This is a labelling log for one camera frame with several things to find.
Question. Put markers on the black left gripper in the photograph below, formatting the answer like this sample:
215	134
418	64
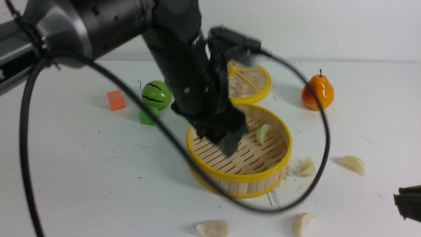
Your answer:
201	93

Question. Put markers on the woven bamboo steamer lid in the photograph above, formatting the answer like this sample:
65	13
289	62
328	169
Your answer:
247	85

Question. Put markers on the green cube block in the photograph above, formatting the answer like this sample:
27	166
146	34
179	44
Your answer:
145	119

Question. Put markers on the pale dumpling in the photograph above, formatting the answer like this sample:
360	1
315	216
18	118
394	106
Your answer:
308	168
262	132
352	163

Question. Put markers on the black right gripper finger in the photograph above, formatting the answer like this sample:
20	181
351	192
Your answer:
408	202

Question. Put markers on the orange cube block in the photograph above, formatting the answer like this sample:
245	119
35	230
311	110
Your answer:
116	100

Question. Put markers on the orange toy pear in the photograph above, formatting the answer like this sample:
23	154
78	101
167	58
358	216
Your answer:
324	92

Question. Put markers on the white dumpling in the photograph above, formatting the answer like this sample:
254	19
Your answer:
213	229
301	222

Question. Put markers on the bamboo steamer tray yellow rim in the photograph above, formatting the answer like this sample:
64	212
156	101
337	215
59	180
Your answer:
254	169

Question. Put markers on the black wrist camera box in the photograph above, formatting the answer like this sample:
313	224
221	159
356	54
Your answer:
226	44

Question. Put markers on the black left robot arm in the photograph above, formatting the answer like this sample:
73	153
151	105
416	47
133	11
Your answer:
93	28

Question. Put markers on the green toy watermelon ball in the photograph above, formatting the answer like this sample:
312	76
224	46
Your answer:
156	94

